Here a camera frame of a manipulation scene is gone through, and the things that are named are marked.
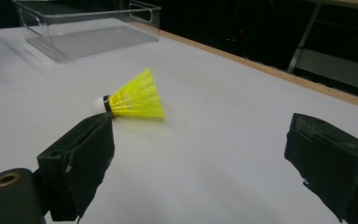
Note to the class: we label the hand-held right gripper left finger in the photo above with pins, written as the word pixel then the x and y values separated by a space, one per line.
pixel 77 161

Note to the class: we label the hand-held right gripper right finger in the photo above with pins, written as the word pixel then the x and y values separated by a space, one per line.
pixel 329 161

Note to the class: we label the yellow plastic shuttlecock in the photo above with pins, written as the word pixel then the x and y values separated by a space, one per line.
pixel 133 98

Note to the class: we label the grey metal shelf stand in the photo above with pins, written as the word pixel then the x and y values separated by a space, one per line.
pixel 335 46

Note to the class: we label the clear plastic storage box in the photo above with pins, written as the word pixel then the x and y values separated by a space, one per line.
pixel 90 34

